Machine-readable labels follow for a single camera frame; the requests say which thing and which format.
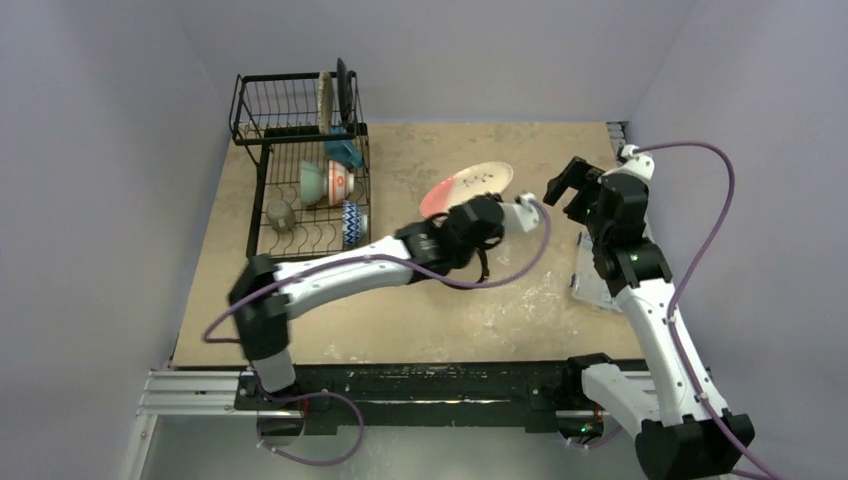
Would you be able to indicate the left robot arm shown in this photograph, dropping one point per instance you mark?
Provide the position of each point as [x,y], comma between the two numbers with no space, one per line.
[268,295]

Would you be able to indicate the blue mug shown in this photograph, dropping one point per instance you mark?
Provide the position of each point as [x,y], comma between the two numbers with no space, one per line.
[345,153]

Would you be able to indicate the red patterned bowl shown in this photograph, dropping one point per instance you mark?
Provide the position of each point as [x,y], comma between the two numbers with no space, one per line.
[354,223]

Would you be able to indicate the black plate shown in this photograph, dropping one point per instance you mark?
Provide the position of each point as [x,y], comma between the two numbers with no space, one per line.
[344,92]

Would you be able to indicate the black wire dish rack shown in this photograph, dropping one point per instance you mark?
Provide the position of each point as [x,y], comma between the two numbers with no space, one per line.
[274,118]

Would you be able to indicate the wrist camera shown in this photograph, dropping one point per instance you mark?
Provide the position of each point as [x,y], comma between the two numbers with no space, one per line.
[634,164]
[520,215]

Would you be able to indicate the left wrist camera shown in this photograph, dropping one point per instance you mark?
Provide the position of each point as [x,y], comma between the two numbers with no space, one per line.
[520,215]

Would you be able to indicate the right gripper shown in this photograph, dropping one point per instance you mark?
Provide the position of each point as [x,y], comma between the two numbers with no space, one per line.
[578,183]

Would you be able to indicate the red floral bowl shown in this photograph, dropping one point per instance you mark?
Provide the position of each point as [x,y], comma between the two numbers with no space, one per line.
[340,183]

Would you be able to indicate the celadon green bowl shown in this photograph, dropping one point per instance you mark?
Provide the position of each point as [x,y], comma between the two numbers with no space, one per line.
[313,183]

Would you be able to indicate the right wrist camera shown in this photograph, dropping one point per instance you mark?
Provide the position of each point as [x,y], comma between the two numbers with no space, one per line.
[634,164]

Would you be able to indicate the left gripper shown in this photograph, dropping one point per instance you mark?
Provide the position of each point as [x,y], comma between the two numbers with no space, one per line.
[498,232]

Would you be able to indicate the small grey cup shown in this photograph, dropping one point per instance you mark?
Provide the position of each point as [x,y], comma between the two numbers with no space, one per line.
[280,215]

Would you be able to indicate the pink and cream plate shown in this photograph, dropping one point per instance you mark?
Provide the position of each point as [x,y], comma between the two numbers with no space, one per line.
[487,177]

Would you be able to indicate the grey speckled oval dish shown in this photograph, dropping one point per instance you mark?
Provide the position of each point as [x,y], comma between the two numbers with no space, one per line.
[325,102]

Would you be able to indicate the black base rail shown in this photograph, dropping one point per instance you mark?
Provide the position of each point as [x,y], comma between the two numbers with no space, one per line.
[536,396]

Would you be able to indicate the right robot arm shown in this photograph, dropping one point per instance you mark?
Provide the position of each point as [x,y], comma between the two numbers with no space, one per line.
[684,428]

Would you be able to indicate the clear plastic parts box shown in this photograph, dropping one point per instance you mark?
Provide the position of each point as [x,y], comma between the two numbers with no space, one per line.
[586,284]

